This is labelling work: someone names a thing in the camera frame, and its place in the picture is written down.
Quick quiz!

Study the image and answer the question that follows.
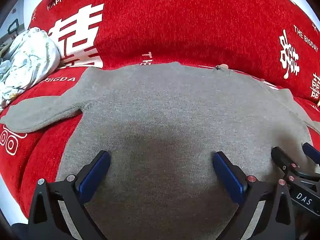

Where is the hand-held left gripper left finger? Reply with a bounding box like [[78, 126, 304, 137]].
[[28, 150, 112, 240]]

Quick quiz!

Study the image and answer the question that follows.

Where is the white floral cloth pile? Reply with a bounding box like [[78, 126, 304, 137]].
[[0, 27, 61, 110]]

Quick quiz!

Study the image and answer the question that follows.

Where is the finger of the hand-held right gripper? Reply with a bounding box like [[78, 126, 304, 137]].
[[302, 142, 320, 167], [271, 146, 304, 180]]

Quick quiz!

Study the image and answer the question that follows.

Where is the red printed blanket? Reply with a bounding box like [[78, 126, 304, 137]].
[[0, 0, 320, 222]]

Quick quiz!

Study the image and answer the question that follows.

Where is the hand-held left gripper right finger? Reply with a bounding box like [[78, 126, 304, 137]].
[[212, 151, 297, 240]]

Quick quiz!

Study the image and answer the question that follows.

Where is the grey knit sweater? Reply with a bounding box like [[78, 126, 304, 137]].
[[0, 62, 317, 240]]

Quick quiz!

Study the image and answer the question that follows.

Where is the black metal frame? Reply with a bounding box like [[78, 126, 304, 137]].
[[7, 19, 19, 34]]

